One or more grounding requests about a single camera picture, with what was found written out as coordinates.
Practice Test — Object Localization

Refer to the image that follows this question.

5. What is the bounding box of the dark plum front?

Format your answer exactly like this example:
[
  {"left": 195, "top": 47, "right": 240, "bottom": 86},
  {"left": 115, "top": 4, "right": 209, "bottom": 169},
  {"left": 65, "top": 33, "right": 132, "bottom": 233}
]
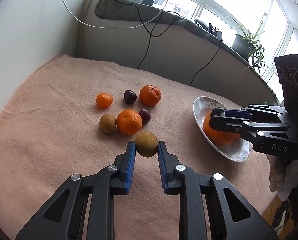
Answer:
[{"left": 211, "top": 107, "right": 225, "bottom": 116}]

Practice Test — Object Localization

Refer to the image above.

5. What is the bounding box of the large orange rough skin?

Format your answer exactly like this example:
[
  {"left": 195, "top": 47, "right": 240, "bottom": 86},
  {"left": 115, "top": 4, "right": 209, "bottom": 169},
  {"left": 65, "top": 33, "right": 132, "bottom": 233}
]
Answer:
[{"left": 202, "top": 112, "right": 240, "bottom": 146}]

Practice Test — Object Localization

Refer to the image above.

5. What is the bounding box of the medium tangerine with stem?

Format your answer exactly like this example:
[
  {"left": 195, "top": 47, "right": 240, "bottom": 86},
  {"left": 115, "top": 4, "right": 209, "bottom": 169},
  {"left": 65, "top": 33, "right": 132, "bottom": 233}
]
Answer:
[{"left": 139, "top": 85, "right": 161, "bottom": 107}]

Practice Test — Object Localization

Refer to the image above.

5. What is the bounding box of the brown kiwi front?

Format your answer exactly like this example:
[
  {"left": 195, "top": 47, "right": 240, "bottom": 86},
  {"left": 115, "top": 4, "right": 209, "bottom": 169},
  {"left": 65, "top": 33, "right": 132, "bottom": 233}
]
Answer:
[{"left": 134, "top": 131, "right": 158, "bottom": 158}]

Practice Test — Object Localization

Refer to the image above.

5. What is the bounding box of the brown kiwi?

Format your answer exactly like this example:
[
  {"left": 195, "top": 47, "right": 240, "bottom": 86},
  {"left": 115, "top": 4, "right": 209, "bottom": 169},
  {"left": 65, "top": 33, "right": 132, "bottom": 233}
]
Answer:
[
  {"left": 99, "top": 114, "right": 116, "bottom": 134},
  {"left": 134, "top": 131, "right": 158, "bottom": 158}
]

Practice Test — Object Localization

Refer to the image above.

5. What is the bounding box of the brown kiwi back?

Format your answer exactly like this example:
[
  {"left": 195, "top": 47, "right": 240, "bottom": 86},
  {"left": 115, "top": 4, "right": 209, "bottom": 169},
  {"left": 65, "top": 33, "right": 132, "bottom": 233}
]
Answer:
[{"left": 99, "top": 114, "right": 116, "bottom": 134}]

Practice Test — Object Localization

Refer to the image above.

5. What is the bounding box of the dark plum back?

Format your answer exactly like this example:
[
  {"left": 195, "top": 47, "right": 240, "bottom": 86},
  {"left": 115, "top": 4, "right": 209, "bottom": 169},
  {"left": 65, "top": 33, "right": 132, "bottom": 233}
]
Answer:
[{"left": 124, "top": 90, "right": 137, "bottom": 105}]

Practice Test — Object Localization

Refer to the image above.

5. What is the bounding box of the small tangerine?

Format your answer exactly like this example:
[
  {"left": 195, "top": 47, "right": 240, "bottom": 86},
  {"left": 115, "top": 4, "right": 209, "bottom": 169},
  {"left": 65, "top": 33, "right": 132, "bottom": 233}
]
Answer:
[{"left": 96, "top": 93, "right": 113, "bottom": 108}]

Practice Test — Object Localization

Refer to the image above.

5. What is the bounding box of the gloved right hand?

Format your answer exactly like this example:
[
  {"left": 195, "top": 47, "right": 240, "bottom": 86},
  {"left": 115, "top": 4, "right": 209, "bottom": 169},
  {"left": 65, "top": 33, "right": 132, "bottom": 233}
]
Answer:
[{"left": 266, "top": 154, "right": 298, "bottom": 202}]

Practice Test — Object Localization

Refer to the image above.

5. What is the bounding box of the floral white ceramic plate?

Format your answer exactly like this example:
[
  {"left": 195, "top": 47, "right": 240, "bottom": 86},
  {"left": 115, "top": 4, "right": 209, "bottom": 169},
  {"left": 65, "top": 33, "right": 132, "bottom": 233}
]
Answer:
[{"left": 193, "top": 96, "right": 250, "bottom": 163}]

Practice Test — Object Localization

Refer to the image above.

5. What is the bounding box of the potted spider plant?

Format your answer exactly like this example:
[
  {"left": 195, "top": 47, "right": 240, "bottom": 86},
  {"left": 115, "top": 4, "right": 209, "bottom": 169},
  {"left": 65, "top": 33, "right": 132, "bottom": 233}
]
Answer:
[{"left": 227, "top": 16, "right": 265, "bottom": 79}]

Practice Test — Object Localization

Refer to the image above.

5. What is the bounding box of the black device on windowsill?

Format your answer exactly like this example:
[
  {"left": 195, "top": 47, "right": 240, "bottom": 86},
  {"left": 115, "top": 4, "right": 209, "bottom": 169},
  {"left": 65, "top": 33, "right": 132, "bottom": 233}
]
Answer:
[{"left": 194, "top": 18, "right": 219, "bottom": 36}]

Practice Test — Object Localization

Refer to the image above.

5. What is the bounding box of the pink towel table cover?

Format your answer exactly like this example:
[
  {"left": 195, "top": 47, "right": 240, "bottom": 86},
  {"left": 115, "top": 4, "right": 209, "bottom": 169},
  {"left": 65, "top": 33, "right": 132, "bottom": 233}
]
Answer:
[{"left": 0, "top": 55, "right": 275, "bottom": 239}]

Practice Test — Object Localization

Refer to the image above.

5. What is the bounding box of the grey windowsill cloth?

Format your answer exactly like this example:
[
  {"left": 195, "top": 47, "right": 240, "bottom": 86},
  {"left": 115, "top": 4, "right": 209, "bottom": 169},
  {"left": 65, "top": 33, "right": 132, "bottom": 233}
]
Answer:
[{"left": 94, "top": 0, "right": 277, "bottom": 98}]

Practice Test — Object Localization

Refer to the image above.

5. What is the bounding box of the black power adapter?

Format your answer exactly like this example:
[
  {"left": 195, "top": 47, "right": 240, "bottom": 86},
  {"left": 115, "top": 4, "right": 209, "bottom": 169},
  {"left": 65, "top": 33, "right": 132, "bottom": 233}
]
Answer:
[{"left": 142, "top": 0, "right": 154, "bottom": 6}]

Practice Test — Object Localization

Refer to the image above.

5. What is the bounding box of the black cable right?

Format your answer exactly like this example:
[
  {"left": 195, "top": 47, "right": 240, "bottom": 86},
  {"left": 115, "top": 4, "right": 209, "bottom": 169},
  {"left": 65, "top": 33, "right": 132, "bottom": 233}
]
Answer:
[{"left": 189, "top": 29, "right": 223, "bottom": 87}]

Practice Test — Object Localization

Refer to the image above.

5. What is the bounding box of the white cable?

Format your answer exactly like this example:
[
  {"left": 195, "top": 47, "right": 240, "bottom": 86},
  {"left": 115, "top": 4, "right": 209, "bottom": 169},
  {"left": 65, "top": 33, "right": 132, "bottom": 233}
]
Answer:
[{"left": 56, "top": 0, "right": 165, "bottom": 29}]

